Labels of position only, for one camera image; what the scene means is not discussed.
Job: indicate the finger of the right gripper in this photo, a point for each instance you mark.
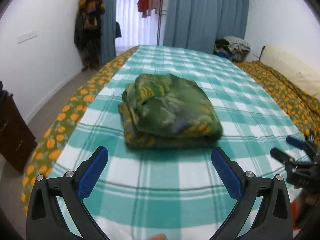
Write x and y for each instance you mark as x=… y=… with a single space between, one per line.
x=281 y=156
x=296 y=142

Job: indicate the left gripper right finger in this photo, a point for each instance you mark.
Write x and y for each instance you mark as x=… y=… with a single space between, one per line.
x=274 y=217

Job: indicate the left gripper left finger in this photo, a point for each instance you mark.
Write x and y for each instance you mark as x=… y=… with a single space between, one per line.
x=45 y=219

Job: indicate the green landscape print padded jacket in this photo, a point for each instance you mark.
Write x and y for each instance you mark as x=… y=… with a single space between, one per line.
x=167 y=111

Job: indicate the pile of clothes by bed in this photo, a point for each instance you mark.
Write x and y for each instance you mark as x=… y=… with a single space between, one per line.
x=232 y=48

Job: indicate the orange floral green quilt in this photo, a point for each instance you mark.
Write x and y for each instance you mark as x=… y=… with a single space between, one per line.
x=257 y=106

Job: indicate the cream bed headboard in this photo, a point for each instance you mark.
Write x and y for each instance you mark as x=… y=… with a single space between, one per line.
x=295 y=70

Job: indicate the dark wooden dresser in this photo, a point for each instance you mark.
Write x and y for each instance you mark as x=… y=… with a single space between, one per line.
x=17 y=141

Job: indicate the teal white plaid bed sheet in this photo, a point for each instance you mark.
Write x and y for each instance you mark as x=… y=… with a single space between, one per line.
x=140 y=221

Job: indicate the blue curtain right panel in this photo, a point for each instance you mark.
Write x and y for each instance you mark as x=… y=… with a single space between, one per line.
x=197 y=24

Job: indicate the blue curtain panel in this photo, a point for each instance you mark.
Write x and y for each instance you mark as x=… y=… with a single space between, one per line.
x=108 y=32
x=197 y=24

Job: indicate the coats hanging on rack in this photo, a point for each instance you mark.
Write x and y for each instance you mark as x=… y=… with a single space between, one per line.
x=87 y=32

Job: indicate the red garment hanging outside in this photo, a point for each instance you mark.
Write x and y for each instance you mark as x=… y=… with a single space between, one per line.
x=147 y=6

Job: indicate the blue curtain left panel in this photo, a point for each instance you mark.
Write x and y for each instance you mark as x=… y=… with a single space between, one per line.
x=108 y=32

